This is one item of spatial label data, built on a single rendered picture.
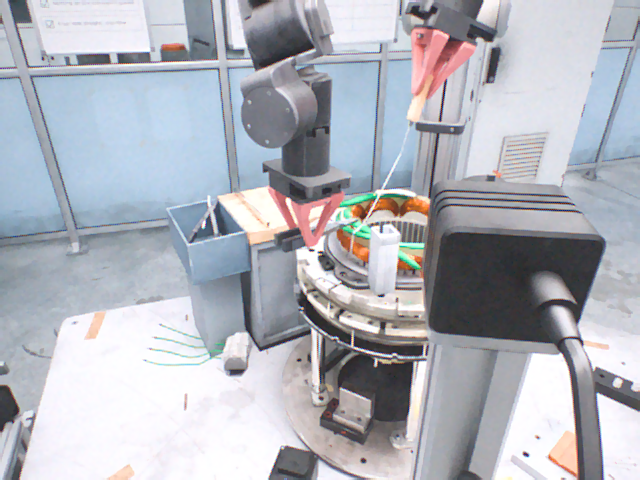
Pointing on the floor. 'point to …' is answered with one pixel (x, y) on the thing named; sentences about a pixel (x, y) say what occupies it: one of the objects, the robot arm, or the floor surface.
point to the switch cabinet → (531, 90)
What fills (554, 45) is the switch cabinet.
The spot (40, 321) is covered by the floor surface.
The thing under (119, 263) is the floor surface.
